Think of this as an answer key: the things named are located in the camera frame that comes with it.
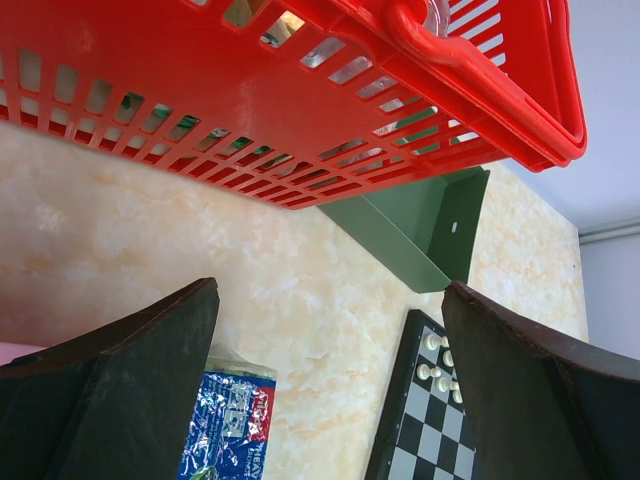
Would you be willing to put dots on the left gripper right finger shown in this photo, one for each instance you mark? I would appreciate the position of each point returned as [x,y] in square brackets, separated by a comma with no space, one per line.
[541,404]

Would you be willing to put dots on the black white chess board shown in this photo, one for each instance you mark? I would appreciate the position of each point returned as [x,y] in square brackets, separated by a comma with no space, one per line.
[423,433]

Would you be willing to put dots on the white chess piece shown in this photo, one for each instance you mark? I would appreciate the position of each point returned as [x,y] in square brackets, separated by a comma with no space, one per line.
[434,342]
[444,384]
[424,372]

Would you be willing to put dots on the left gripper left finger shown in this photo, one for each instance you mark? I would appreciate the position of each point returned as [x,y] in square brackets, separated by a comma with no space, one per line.
[114,403]

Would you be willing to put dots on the blue green packaged item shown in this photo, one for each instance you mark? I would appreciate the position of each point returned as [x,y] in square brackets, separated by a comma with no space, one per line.
[230,425]

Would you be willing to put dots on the dark green open box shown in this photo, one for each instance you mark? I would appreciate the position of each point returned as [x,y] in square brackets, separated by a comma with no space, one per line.
[422,232]

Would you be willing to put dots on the pink open drawer box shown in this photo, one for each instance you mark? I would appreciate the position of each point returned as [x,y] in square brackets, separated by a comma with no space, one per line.
[18,353]

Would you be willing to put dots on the red plastic shopping basket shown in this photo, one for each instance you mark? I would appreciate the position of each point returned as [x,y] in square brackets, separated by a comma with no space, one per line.
[298,103]

